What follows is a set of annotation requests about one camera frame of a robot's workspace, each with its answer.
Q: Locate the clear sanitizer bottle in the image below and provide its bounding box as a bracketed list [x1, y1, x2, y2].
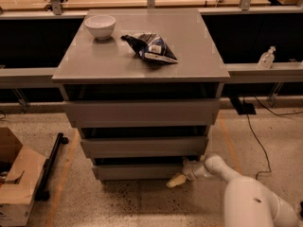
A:
[258, 46, 276, 69]

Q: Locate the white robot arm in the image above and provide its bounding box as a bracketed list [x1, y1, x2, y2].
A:
[167, 154, 299, 227]

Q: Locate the grey top drawer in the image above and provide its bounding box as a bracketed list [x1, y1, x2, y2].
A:
[63, 99, 219, 128]

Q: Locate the dark chip bag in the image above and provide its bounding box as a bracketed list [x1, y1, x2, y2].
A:
[121, 32, 178, 63]

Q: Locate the black metal bar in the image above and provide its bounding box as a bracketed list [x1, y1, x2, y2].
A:
[35, 132, 69, 201]

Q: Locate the grey middle drawer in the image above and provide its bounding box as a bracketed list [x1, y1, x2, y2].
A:
[80, 136, 207, 158]

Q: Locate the grey metal rail frame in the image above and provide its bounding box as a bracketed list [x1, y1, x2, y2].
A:
[0, 5, 303, 90]

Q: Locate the black floor cable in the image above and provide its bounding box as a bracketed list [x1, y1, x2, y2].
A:
[241, 95, 303, 182]

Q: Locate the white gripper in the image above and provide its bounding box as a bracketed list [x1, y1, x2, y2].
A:
[167, 157, 206, 188]

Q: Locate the white ceramic bowl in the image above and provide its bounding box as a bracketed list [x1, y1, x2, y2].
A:
[84, 15, 116, 40]

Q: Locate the grey drawer cabinet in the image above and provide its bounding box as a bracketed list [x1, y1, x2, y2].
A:
[52, 9, 229, 167]

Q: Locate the grey drawer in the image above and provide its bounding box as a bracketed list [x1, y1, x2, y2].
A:
[92, 164, 184, 181]
[63, 99, 219, 128]
[80, 136, 207, 158]

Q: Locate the open cardboard box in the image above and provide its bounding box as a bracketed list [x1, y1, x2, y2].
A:
[0, 127, 45, 227]

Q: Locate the grey bottom drawer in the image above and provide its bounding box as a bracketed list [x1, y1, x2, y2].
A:
[92, 164, 184, 181]

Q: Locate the black power brick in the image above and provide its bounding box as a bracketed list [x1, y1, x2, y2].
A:
[230, 97, 256, 115]

